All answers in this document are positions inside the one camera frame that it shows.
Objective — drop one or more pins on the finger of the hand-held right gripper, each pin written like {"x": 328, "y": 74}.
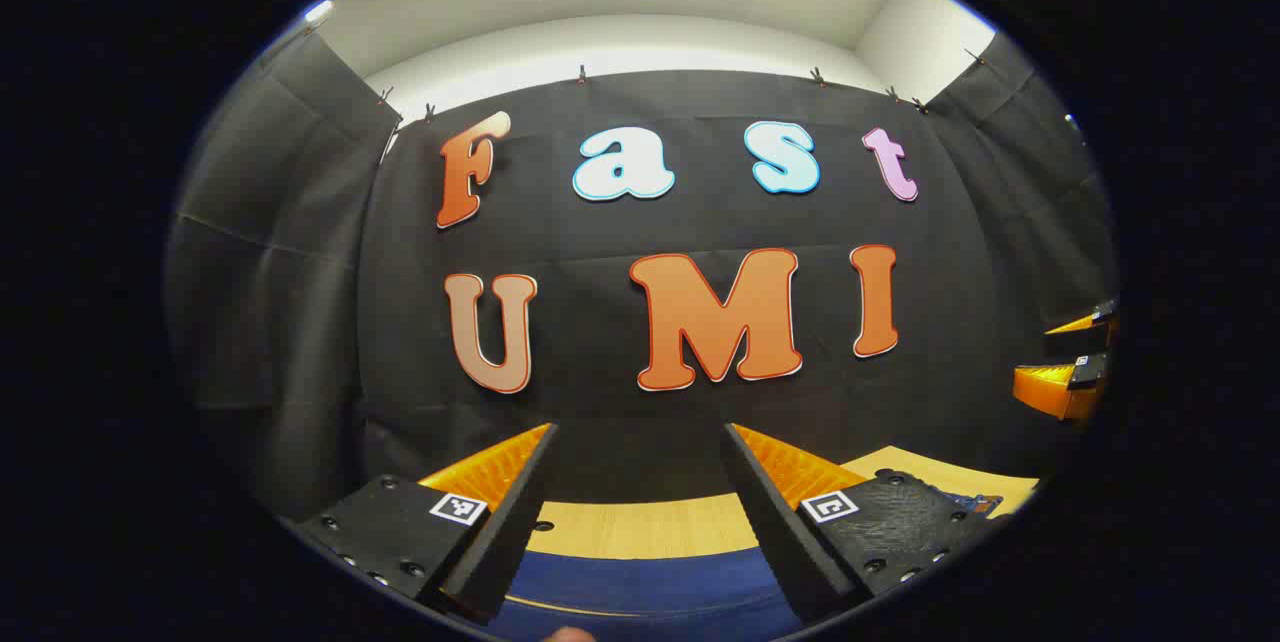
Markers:
{"x": 1050, "y": 387}
{"x": 1100, "y": 317}

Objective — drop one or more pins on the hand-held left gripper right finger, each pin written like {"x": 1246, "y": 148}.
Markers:
{"x": 775, "y": 522}

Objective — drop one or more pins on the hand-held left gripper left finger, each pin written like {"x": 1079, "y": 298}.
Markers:
{"x": 520, "y": 512}

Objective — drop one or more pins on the blue denim jeans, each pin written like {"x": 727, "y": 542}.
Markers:
{"x": 650, "y": 587}

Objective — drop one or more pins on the black backdrop cloth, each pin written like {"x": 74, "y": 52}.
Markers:
{"x": 590, "y": 242}

